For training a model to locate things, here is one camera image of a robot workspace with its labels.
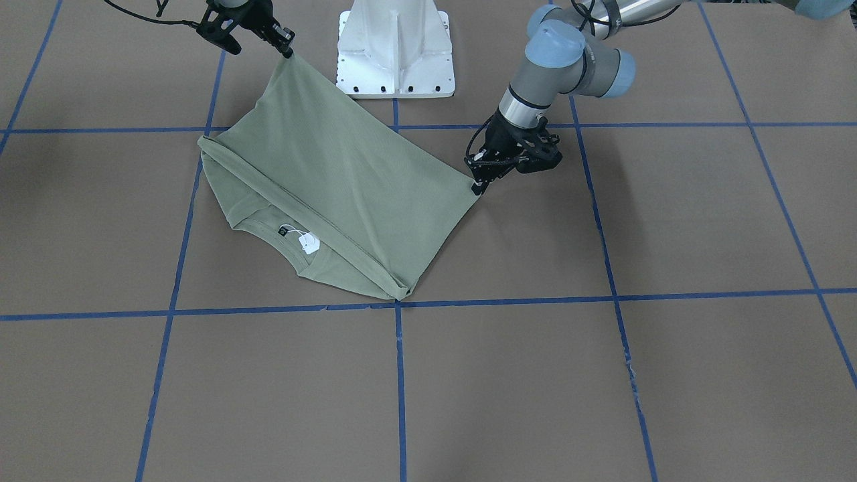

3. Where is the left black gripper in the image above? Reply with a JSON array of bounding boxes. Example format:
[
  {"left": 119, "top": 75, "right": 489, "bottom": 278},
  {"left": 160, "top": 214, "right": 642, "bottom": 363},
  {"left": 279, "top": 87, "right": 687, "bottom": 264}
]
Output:
[{"left": 465, "top": 112, "right": 563, "bottom": 196}]

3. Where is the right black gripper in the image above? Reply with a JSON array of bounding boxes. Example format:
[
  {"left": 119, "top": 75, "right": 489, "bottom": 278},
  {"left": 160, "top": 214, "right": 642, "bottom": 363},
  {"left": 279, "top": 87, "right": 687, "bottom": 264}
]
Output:
[{"left": 196, "top": 1, "right": 296, "bottom": 59}]

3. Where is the olive green t-shirt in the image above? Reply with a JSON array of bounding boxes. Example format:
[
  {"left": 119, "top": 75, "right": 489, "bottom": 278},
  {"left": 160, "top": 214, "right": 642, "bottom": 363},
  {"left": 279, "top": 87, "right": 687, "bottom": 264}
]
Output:
[{"left": 197, "top": 55, "right": 477, "bottom": 300}]

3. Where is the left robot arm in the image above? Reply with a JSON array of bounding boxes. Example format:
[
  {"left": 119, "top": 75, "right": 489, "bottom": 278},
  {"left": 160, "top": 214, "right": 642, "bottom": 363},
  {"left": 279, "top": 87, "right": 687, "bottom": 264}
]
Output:
[{"left": 463, "top": 1, "right": 682, "bottom": 196}]

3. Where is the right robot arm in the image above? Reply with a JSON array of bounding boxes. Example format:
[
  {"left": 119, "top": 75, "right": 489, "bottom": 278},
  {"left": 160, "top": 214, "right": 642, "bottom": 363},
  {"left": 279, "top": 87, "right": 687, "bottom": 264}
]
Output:
[{"left": 195, "top": 1, "right": 296, "bottom": 59}]

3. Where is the white paper garment tag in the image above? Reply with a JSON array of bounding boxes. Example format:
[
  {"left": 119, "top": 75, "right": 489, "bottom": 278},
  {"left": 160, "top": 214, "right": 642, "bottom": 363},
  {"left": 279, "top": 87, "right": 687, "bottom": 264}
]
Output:
[{"left": 283, "top": 224, "right": 321, "bottom": 255}]

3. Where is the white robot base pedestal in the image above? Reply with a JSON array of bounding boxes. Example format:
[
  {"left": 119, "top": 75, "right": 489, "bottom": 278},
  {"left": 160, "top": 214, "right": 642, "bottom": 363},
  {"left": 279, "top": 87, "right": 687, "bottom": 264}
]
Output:
[{"left": 335, "top": 1, "right": 456, "bottom": 100}]

